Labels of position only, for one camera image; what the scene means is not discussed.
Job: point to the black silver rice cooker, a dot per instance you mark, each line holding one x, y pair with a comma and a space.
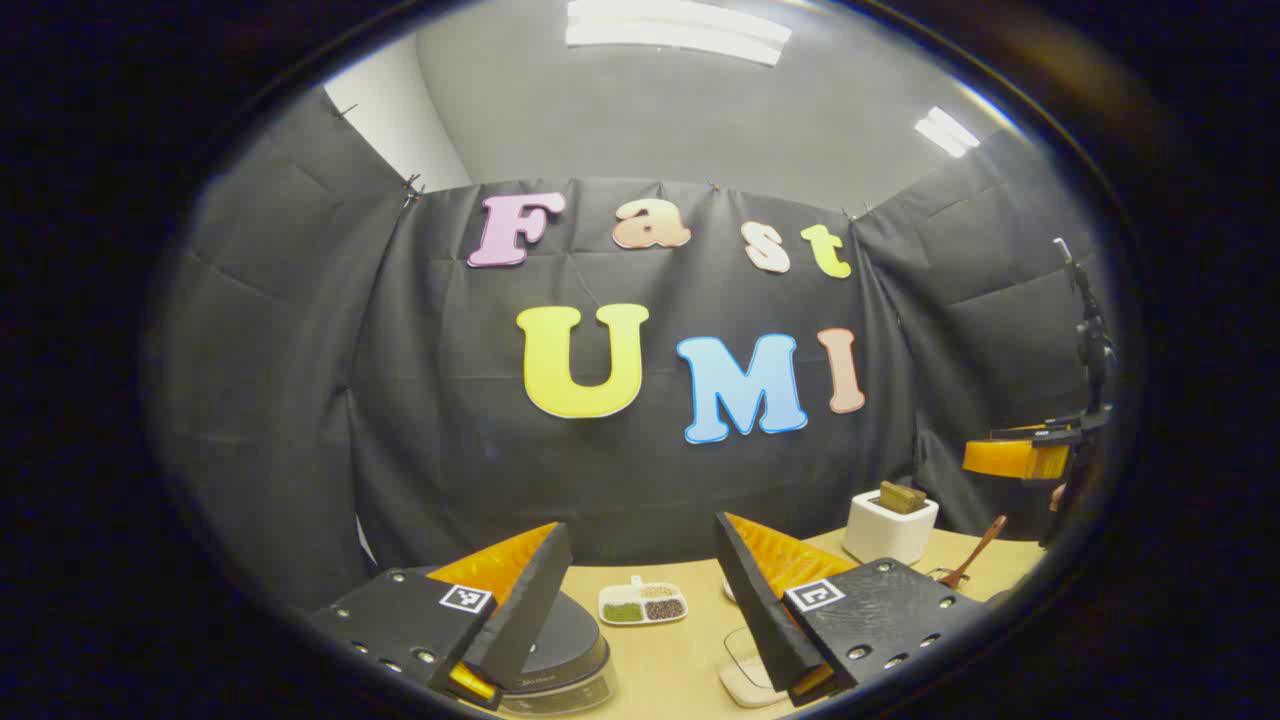
565, 640

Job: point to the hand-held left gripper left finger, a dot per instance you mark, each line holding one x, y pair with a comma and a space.
530, 610

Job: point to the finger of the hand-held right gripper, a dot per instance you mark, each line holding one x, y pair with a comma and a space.
1010, 458

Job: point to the white divided grain dish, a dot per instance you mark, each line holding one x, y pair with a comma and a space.
642, 605

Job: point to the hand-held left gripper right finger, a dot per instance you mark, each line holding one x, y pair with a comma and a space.
765, 620

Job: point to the wooden spoon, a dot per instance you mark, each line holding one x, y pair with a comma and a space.
985, 545

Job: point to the ceiling light panel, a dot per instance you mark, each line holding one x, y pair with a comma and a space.
947, 132
680, 30

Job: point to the brown toast slice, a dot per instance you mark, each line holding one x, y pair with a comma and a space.
905, 498

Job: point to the white toaster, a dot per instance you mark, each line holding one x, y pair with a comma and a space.
885, 535

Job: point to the black backdrop cloth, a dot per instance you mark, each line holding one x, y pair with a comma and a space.
400, 400

